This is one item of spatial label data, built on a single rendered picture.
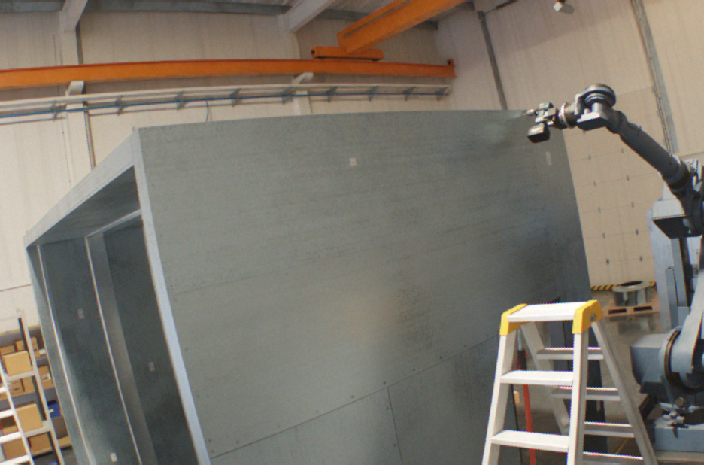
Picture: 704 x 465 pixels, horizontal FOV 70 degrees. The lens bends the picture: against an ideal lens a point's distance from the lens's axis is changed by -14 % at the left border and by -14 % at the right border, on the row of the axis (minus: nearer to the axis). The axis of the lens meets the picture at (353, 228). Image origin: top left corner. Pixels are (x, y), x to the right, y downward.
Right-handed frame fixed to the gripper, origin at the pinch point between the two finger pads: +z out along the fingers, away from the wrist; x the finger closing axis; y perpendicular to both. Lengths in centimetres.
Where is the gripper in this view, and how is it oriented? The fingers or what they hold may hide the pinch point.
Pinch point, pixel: (541, 123)
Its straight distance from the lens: 320.2
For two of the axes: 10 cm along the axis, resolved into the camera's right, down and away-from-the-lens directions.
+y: -3.1, 8.7, -3.8
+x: 7.2, 4.8, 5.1
